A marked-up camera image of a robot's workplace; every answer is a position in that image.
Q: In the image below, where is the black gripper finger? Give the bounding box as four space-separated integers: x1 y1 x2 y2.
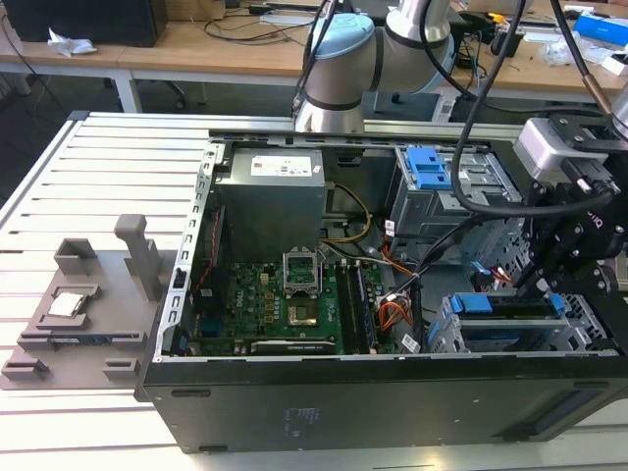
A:
513 229 560 300
538 244 580 301

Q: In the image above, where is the hard disk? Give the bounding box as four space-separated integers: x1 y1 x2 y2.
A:
450 291 565 328

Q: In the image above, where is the metal disk bay cage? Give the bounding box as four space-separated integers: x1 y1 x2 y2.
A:
426 291 614 355

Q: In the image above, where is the metal drive cage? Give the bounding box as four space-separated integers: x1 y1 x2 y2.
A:
392 146 526 246

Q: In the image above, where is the blue drive carrier latch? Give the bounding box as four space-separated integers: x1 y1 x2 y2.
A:
404 145 451 193

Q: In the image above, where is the wooden desk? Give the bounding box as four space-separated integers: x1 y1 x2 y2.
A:
0 0 325 117
441 0 628 105

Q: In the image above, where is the blue cardboard box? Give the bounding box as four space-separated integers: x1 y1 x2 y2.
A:
573 9 628 40

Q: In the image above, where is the black PC case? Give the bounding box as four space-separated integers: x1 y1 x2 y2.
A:
134 128 628 455

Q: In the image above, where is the black graphics card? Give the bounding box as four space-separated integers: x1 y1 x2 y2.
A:
247 339 340 356

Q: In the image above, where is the grey power supply unit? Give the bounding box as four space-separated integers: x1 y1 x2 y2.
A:
213 146 328 251

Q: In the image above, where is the green motherboard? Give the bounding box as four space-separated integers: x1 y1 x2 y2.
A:
188 259 389 357

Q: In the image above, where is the grey parts rack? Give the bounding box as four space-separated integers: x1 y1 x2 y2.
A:
0 213 171 393

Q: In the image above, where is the dark RAM stick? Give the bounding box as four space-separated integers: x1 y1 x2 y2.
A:
46 333 141 347

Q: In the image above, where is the silver CPU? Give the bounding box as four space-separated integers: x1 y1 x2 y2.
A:
48 291 92 318

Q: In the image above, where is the black computer box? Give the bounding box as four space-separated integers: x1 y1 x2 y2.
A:
4 0 168 48

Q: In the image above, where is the crumpled white paper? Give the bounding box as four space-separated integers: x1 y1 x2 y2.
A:
46 26 99 58

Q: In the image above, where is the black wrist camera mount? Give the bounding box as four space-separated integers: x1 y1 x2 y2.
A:
588 259 628 299

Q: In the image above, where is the blue flat data wire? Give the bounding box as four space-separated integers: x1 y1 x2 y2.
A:
469 259 494 288

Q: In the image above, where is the silver camera box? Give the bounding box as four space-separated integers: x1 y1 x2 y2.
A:
511 119 609 183

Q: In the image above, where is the black wire bundle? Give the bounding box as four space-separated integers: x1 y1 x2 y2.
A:
377 215 477 354

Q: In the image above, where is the thick black camera cable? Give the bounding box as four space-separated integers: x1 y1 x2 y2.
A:
450 0 614 217

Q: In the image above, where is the orange red wire bundle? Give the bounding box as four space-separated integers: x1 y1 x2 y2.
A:
376 300 414 331

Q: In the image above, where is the yellow black power cable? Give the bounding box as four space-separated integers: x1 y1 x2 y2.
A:
321 182 373 245

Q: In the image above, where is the black cable with brown sleeve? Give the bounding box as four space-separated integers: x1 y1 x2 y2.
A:
549 0 614 117

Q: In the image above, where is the metal socket cover frame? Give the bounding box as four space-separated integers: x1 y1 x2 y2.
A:
283 249 321 290

